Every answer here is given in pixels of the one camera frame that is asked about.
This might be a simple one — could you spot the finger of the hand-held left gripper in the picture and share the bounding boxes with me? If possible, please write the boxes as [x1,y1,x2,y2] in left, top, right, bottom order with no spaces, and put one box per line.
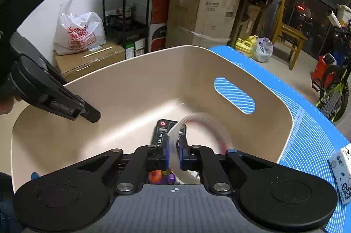
[43,84,101,124]

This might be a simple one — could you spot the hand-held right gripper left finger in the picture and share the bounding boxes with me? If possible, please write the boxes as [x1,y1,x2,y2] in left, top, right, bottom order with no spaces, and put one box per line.
[76,139,169,194]

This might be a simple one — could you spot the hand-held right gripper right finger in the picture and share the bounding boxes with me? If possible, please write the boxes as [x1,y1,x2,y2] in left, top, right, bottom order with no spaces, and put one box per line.
[178,136,275,195]

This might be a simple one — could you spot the transparent tape roll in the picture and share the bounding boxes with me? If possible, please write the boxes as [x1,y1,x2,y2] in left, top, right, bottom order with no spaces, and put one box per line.
[167,112,233,184]

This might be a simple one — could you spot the black remote control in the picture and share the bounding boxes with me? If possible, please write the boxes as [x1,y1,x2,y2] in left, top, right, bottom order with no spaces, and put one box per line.
[150,119,187,147]

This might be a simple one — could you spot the orange purple toy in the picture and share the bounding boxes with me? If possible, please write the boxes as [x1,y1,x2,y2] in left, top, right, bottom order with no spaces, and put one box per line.
[149,170,176,186]

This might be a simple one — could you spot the beige plastic basin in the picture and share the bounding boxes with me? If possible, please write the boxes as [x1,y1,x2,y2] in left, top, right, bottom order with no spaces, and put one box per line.
[10,45,296,193]

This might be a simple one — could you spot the person's left hand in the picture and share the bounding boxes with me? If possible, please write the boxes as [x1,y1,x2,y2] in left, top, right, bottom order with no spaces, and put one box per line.
[0,96,22,116]

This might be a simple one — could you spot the taped cardboard box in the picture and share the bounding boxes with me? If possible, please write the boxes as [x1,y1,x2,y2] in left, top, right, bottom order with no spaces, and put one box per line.
[53,41,127,82]

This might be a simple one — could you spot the white red-print plastic bag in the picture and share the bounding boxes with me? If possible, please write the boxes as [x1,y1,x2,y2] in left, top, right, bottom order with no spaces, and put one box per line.
[53,0,107,56]

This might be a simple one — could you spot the black utility cart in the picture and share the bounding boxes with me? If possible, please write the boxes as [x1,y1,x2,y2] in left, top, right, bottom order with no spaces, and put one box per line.
[100,0,152,59]

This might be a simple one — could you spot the white red appliance box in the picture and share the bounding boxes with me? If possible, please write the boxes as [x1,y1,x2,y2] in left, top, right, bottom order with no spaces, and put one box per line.
[150,24,168,53]

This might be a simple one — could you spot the person's dark pants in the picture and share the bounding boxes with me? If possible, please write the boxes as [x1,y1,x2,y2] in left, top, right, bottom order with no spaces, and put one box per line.
[0,171,22,233]

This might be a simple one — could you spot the blue silicone mat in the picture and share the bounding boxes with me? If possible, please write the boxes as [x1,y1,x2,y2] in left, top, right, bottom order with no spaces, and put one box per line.
[31,45,351,233]

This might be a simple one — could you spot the translucent grey plastic bag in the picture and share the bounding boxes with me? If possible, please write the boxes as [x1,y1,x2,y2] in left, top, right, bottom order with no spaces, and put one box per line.
[252,38,274,63]

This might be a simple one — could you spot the plastic wrapped cardboard box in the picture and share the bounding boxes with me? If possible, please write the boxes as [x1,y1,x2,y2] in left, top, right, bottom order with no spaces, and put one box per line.
[165,0,242,48]

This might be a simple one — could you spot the green black bicycle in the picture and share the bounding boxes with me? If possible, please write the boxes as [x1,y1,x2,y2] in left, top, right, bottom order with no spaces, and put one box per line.
[313,11,351,122]

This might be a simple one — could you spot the white tissue pack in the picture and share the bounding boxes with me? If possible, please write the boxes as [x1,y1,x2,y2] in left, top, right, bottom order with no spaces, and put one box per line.
[328,143,351,206]

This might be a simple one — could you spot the red plastic container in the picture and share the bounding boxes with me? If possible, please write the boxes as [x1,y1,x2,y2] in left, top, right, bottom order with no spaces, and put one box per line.
[311,54,337,91]

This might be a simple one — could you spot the wooden chair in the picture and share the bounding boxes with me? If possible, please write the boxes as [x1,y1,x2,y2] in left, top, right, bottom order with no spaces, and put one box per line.
[276,0,308,70]

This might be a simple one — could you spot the white paper roll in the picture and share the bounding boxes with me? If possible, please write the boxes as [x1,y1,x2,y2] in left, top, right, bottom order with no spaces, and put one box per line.
[326,10,343,29]

